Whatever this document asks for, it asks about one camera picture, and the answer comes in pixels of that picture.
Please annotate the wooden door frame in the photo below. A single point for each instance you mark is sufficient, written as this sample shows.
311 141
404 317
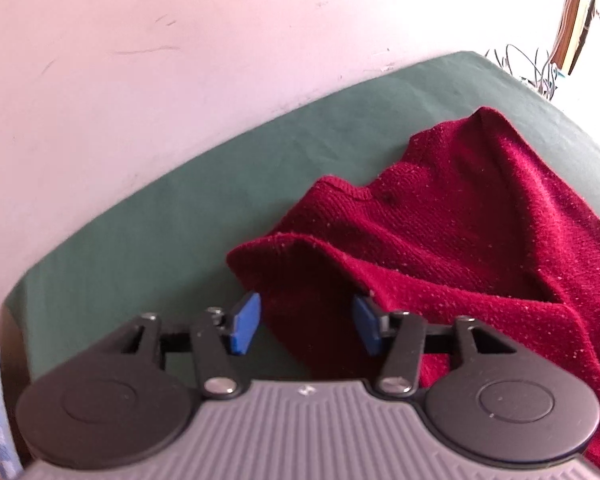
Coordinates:
565 31

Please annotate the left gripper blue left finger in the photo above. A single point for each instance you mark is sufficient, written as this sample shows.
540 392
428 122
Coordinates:
242 322

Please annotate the dark red knit sweater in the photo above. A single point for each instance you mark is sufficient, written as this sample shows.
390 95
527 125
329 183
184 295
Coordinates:
470 221

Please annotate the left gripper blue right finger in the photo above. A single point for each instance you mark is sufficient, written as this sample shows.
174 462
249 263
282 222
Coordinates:
372 323

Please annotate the green table cloth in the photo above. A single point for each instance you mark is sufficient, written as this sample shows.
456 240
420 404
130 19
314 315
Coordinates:
163 249

